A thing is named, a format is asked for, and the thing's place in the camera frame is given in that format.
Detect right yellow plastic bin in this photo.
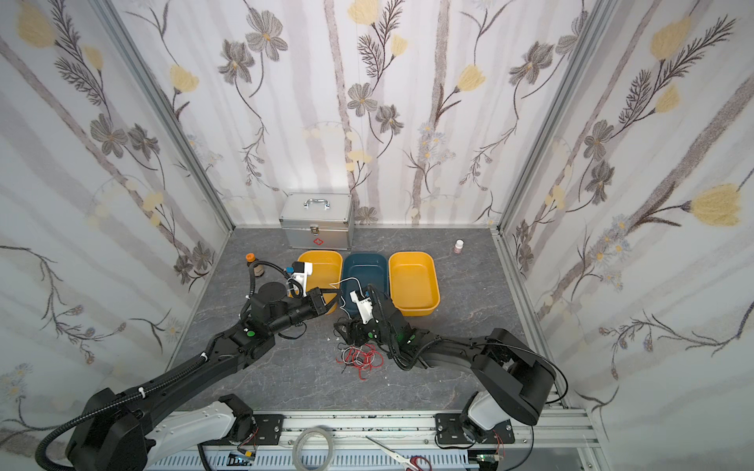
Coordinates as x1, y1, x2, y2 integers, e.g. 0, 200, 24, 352
389, 251, 441, 317

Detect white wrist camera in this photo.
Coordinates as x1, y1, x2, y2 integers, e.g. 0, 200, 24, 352
286, 261, 313, 298
350, 290, 373, 325

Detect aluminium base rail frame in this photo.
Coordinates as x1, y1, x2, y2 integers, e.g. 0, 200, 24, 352
149, 409, 608, 470

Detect dark teal plastic bin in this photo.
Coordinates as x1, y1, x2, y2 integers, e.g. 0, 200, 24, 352
341, 252, 390, 316

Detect scissors on rail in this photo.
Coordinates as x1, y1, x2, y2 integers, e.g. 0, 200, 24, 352
366, 437, 422, 471

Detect coiled white cable roll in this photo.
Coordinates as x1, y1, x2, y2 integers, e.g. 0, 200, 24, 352
291, 426, 335, 471

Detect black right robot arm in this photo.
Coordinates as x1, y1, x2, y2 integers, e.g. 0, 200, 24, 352
334, 292, 559, 426

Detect brown bottle orange cap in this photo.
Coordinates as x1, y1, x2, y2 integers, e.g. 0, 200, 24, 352
245, 253, 265, 278

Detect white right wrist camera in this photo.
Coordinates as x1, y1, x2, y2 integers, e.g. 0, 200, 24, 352
350, 290, 373, 325

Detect silver aluminium first-aid case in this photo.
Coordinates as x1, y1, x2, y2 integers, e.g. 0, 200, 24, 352
279, 194, 355, 251

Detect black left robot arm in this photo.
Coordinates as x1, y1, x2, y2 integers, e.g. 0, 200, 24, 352
35, 267, 337, 470

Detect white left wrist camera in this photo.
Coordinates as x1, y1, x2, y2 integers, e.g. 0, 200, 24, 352
286, 261, 313, 298

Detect red cable bundle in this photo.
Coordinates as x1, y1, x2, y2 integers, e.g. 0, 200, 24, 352
335, 342, 386, 380

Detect yellow plastic bin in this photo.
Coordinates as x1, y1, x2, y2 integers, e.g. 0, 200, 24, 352
389, 251, 441, 317
297, 250, 343, 293

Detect left yellow plastic bin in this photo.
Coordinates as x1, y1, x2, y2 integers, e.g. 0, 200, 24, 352
297, 250, 343, 293

